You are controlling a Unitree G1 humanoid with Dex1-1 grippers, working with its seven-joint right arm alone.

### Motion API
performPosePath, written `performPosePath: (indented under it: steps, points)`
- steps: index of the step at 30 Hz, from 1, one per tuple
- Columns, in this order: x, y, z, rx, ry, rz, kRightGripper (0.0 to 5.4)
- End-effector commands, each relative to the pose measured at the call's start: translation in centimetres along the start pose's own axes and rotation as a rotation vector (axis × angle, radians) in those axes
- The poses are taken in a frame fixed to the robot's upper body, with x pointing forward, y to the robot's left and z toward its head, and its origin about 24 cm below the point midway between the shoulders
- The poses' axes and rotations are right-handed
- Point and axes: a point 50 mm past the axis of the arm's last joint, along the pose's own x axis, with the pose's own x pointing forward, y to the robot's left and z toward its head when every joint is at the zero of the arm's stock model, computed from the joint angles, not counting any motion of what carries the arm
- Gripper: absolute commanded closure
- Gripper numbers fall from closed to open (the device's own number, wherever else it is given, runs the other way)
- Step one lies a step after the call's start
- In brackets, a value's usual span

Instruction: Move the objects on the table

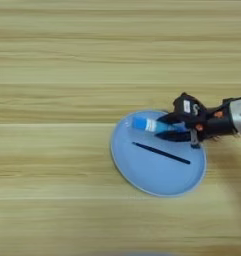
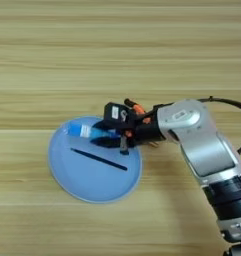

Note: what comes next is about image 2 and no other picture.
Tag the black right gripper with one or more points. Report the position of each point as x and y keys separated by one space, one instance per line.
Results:
x=148 y=131

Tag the blue glue stick tube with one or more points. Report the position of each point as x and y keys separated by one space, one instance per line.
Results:
x=82 y=130

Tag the thin black stick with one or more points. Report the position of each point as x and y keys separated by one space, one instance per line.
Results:
x=98 y=160

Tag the round blue plate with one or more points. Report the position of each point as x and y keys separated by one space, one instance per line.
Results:
x=85 y=180

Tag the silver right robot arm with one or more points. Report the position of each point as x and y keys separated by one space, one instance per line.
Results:
x=205 y=146

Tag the orange and black pliers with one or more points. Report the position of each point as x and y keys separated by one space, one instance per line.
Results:
x=137 y=108

